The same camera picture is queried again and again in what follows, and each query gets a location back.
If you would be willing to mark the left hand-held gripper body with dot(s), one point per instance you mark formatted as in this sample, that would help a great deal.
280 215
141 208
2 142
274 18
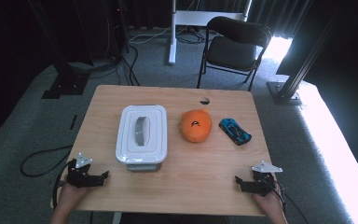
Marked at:
80 177

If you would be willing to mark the person's left hand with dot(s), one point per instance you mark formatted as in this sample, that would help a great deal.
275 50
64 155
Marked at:
71 194

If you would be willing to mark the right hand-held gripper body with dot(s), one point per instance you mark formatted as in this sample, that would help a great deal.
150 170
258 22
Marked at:
264 182

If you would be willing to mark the white desk frame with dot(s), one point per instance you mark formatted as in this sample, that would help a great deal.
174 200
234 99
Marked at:
172 46

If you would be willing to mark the person's right hand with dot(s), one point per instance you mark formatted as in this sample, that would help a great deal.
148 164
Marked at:
270 202

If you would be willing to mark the black folding chair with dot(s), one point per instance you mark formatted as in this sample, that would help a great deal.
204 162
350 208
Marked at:
233 53

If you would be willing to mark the dark curtain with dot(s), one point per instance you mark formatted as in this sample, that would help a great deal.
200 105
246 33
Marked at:
354 62
276 15

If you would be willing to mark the black tape strip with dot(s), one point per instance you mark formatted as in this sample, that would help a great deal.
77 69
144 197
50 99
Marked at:
73 122

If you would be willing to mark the blue toy car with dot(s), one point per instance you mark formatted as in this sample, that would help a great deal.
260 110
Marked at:
234 130

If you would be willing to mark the black metal stand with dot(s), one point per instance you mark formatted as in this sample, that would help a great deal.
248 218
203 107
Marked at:
65 84
295 77

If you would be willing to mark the black equipment rack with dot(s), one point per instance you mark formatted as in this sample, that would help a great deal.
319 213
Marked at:
105 31

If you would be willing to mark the clear storage box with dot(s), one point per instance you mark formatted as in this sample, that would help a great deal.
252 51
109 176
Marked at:
143 167

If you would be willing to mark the orange plush toy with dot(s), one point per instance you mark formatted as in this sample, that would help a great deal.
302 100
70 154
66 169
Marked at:
195 133

